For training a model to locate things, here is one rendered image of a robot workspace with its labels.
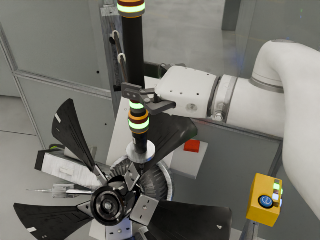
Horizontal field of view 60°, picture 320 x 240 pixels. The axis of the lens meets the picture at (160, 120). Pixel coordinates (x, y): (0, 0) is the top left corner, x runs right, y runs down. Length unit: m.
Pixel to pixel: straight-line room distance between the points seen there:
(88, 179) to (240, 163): 0.90
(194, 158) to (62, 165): 0.66
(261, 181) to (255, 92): 0.72
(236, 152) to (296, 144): 1.24
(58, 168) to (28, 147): 1.83
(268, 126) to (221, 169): 1.26
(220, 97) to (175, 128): 0.34
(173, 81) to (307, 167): 0.27
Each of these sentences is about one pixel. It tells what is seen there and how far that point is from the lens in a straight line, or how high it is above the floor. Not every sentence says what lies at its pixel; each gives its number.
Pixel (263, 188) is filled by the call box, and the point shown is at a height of 1.07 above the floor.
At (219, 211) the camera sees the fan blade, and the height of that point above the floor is 1.19.
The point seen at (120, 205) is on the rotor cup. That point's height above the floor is 1.23.
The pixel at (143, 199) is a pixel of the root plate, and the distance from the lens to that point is 0.91.
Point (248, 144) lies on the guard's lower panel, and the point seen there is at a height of 0.89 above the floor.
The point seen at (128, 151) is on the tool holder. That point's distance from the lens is 0.67.
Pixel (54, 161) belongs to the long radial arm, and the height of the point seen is 1.13.
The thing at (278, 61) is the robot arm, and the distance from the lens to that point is 0.41.
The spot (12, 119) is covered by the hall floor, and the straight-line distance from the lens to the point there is 3.37.
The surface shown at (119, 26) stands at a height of 1.52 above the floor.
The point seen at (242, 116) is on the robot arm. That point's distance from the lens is 0.47.
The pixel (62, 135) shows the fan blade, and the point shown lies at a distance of 1.01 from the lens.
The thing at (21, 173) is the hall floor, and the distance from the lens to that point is 2.75.
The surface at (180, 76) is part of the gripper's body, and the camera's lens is 0.51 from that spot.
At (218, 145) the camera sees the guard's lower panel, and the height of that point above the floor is 0.83.
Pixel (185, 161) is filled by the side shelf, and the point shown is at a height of 0.86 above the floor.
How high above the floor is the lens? 1.95
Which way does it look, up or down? 41 degrees down
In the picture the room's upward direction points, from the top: straight up
